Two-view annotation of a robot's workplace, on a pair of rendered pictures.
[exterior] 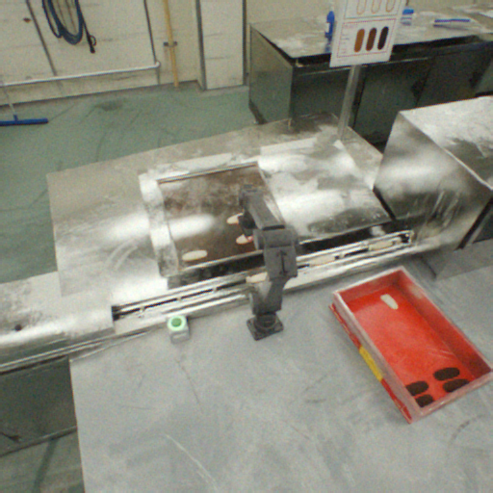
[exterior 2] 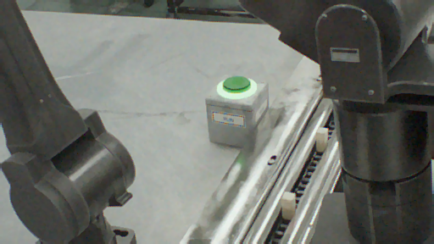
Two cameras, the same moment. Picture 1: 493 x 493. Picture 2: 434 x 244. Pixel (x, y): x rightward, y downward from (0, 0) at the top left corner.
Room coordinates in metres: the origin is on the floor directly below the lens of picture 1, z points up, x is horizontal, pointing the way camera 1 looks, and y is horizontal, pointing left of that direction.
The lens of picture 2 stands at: (1.14, -0.30, 1.32)
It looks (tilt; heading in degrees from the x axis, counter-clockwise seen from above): 33 degrees down; 135
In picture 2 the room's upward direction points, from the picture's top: 5 degrees counter-clockwise
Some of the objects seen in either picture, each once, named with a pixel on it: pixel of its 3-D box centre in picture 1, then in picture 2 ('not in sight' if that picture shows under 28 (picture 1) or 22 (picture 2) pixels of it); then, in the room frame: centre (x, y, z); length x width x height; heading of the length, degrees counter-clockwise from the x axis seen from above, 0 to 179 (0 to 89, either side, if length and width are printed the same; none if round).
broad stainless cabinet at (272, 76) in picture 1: (358, 82); not in sight; (3.48, -1.05, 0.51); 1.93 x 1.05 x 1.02; 109
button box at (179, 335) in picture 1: (178, 329); (240, 121); (0.64, 0.25, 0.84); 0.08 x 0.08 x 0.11; 19
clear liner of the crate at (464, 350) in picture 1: (404, 335); not in sight; (0.61, -0.55, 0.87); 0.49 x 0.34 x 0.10; 24
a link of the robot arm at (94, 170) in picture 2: (263, 303); (80, 191); (0.69, -0.06, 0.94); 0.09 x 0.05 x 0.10; 10
